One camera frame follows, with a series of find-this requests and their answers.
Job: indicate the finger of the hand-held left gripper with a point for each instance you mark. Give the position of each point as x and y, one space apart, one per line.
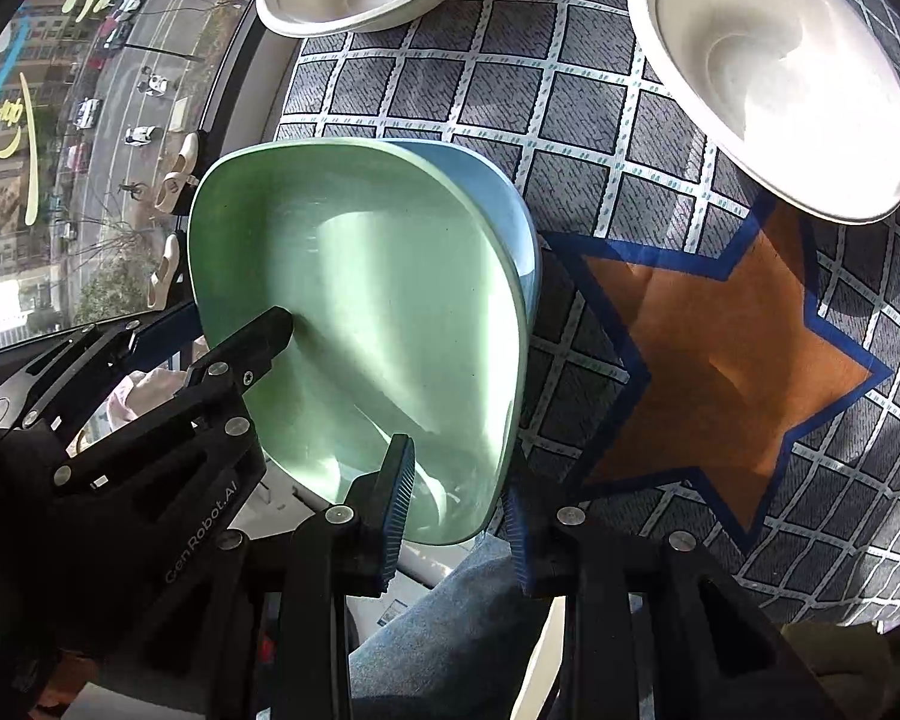
264 337
82 367

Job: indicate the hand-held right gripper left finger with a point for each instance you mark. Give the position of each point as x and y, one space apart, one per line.
397 502

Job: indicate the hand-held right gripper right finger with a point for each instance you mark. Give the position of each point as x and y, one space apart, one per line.
516 536

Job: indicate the green plate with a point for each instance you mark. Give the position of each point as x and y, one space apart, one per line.
360 300

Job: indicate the pink plush slippers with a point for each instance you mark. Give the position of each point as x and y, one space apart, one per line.
139 394

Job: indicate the grey checked star blanket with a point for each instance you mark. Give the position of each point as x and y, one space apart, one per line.
495 90

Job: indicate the person's jeans leg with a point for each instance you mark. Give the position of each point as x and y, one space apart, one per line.
450 637

